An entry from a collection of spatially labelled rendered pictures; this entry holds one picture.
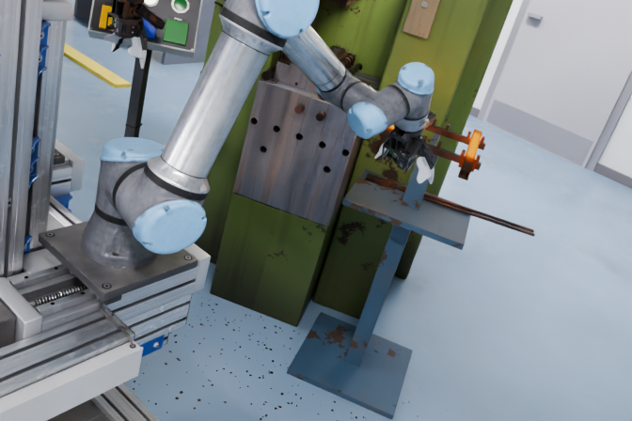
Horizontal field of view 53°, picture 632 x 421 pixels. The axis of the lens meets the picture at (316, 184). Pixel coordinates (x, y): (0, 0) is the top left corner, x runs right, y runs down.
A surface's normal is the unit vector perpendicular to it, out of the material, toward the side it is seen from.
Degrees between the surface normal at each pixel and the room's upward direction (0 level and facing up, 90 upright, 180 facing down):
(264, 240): 90
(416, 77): 34
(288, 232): 90
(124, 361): 90
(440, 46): 90
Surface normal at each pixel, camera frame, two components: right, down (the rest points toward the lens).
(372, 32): -0.26, 0.35
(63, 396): 0.74, 0.45
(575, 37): -0.62, 0.18
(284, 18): 0.65, 0.32
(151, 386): 0.25, -0.87
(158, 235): 0.52, 0.59
